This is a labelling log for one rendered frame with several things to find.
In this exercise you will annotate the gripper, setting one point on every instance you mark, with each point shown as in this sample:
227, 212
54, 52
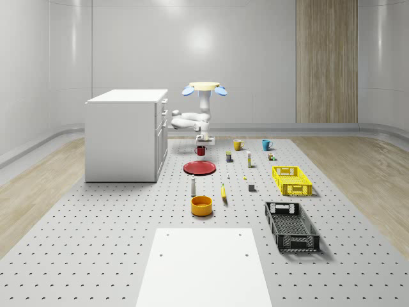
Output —
204, 140

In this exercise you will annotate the red mug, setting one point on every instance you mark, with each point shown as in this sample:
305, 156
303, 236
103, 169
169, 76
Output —
200, 151

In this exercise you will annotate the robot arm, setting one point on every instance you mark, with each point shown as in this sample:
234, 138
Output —
204, 102

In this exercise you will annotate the red plate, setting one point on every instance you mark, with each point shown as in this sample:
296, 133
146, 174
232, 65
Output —
199, 168

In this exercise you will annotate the flat-sided can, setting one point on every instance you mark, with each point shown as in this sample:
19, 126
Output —
228, 157

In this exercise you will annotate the yellow mug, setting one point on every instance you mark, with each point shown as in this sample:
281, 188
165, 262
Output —
237, 146

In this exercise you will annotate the small white bottle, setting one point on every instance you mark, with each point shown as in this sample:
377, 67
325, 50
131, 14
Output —
193, 187

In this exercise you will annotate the yellow white box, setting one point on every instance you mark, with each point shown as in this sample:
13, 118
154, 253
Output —
249, 160

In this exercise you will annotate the drone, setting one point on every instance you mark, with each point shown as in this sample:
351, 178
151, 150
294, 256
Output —
204, 85

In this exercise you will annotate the banana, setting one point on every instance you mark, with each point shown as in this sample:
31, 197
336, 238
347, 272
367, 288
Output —
223, 192

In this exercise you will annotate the blue mug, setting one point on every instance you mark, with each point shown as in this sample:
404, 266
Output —
266, 146

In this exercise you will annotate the grey cube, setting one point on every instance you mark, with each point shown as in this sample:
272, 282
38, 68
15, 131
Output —
251, 188

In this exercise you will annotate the puzzle cube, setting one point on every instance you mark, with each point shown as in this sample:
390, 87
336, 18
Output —
271, 156

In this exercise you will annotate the yellow bowl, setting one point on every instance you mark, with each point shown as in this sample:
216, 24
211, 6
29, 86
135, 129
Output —
201, 209

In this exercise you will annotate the white cabinet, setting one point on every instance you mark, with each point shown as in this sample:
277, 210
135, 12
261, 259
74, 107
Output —
121, 140

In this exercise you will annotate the yellow basket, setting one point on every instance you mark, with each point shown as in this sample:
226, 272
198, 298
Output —
295, 189

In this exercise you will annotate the white board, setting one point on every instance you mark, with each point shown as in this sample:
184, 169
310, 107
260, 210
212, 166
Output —
204, 268

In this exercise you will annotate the dark grey basket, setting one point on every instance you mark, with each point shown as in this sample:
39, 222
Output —
297, 243

